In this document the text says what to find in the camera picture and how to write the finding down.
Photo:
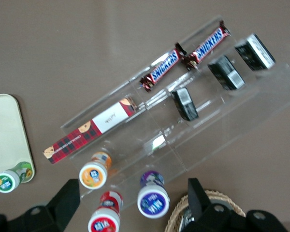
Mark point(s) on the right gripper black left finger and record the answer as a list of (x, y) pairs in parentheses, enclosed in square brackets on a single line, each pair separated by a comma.
[(65, 200)]

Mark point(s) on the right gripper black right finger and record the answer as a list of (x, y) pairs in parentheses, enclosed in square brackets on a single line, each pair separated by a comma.
[(203, 207)]

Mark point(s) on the beige plastic tray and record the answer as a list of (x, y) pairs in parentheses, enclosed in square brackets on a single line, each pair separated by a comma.
[(7, 130)]

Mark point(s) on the foil food container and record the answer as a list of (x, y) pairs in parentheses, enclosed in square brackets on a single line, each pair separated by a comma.
[(187, 217)]

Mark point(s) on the oval wicker basket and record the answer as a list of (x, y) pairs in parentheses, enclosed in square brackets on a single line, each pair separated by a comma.
[(175, 212)]

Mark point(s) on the orange yogurt bottle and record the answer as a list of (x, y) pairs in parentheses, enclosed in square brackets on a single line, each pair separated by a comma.
[(93, 175)]

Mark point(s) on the red yogurt bottle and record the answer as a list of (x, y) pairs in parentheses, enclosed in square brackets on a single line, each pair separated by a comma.
[(105, 217)]

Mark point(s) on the purple yogurt bottle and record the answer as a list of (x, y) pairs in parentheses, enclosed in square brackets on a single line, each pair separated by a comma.
[(153, 200)]

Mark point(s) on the green yogurt bottle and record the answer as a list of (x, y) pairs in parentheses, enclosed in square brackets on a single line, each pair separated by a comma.
[(6, 181)]

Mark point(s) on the red plaid cookie box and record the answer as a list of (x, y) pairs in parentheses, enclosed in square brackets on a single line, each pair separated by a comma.
[(87, 135)]

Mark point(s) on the clear acrylic tiered stand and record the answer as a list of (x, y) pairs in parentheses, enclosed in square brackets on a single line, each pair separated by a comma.
[(232, 125)]

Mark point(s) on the small black box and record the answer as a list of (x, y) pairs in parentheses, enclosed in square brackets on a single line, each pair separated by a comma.
[(184, 107), (255, 52), (226, 72)]

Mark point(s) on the Snickers bar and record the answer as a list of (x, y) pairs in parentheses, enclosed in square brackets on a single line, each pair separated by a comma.
[(207, 46), (164, 66)]

